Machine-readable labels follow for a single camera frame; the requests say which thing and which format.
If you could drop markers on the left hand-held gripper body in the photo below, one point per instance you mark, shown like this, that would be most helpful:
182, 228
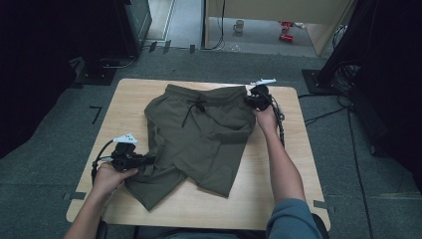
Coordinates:
125, 157

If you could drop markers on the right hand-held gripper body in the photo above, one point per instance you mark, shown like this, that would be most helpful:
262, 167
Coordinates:
262, 98

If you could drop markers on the olive green shorts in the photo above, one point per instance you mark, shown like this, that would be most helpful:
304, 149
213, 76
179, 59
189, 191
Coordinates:
199, 142

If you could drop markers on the person's right hand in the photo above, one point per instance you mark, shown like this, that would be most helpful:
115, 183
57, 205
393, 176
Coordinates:
267, 121

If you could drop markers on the person's left hand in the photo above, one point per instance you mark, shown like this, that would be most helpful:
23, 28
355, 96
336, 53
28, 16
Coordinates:
109, 181

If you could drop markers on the black stand base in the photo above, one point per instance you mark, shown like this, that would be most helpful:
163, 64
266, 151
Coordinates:
315, 83
96, 74

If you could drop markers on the red object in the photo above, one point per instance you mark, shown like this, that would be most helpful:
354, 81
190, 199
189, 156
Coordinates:
286, 38
287, 24

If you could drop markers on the grey mug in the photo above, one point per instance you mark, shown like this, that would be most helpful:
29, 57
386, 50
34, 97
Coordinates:
239, 26

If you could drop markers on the light wooden cabinet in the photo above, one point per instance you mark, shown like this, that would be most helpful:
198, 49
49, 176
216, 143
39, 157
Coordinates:
278, 8

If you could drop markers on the person's lap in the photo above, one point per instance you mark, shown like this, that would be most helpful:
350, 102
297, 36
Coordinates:
205, 235

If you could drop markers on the black floor tape strip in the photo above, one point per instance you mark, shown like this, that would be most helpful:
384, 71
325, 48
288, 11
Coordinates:
167, 46
152, 46

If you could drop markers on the person's blue sleeve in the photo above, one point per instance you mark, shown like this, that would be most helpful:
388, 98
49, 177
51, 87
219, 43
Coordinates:
293, 220

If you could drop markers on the black curtain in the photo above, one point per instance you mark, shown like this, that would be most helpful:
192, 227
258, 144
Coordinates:
30, 66
391, 83

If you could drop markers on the black equipment cabinet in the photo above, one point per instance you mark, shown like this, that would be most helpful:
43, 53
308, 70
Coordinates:
136, 23

